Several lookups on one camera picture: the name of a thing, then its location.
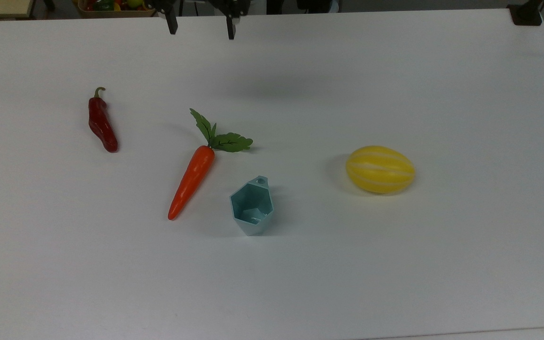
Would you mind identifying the light blue hexagonal mug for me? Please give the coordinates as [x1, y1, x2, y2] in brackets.
[229, 176, 274, 236]

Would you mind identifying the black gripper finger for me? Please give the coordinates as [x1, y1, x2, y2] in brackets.
[152, 0, 180, 35]
[208, 0, 250, 40]

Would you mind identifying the box of toy fruits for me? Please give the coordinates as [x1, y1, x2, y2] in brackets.
[77, 0, 159, 18]

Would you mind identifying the red toy chili pepper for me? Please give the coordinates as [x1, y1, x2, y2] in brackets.
[88, 87, 119, 153]

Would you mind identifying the black table clamp mount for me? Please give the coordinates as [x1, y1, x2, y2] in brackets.
[507, 0, 544, 26]

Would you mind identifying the yellow striped toy melon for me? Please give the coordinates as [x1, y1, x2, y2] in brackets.
[346, 145, 416, 194]

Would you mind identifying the orange toy carrot with leaves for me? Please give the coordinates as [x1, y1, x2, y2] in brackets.
[168, 108, 254, 221]

